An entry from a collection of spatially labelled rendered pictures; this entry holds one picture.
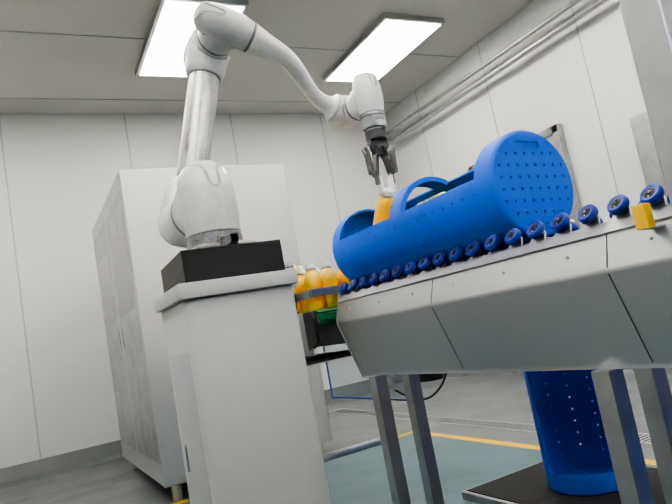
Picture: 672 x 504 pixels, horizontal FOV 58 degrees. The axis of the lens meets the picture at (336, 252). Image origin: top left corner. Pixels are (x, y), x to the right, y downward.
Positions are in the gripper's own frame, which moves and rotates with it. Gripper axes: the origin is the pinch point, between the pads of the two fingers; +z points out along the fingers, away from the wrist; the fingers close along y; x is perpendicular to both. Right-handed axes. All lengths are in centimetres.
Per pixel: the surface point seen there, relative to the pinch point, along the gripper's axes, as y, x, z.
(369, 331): -13, 9, 49
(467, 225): -13, -52, 25
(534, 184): -1, -66, 19
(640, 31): -36, -123, 11
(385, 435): -10, 16, 86
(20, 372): -121, 448, 37
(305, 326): -23, 37, 44
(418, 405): 6, 16, 79
